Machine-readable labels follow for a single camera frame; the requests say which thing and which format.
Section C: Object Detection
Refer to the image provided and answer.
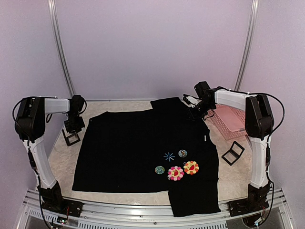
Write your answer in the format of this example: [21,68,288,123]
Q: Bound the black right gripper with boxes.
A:
[186,100,215,121]

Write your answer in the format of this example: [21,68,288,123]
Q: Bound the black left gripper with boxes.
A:
[64,112,86,134]

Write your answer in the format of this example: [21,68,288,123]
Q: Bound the black t-shirt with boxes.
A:
[72,97,220,217]

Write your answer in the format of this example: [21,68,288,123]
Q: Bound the teal round brooch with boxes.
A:
[155,166,165,175]

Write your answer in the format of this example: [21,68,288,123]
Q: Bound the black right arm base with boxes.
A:
[228,182,271,217]

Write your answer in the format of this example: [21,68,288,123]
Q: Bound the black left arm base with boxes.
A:
[38,182,83,218]

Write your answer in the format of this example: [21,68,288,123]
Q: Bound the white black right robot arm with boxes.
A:
[183,81,278,212]

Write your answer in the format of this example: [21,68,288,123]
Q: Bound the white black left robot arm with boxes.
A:
[12,95,87,212]

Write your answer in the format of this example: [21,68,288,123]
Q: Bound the round portrait pin badge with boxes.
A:
[178,149,188,158]

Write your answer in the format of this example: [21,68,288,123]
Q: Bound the pink plastic basket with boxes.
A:
[208,104,247,140]

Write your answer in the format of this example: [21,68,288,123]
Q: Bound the orange flower plush badge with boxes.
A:
[183,161,199,175]

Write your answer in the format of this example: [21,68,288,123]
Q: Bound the pink flower plush badge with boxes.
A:
[167,166,184,181]

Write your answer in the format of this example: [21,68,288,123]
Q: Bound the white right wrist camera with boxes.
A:
[183,94,200,108]

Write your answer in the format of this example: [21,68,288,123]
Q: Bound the grey aluminium front rail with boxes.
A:
[16,189,294,229]

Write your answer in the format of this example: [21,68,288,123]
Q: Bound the grey aluminium left corner post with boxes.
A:
[47,0,76,97]

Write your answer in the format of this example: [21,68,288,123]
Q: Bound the grey aluminium corner post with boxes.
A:
[47,0,76,97]
[234,0,259,91]

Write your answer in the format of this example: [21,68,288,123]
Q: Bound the grey aluminium right corner post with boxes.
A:
[234,0,259,91]

